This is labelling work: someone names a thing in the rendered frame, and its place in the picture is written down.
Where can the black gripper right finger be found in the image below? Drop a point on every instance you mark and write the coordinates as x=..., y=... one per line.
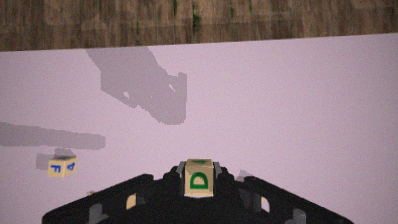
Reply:
x=284, y=206

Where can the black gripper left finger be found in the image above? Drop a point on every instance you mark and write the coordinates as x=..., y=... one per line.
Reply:
x=105, y=203

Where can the tan flat mat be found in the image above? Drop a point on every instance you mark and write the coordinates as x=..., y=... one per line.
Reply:
x=131, y=200

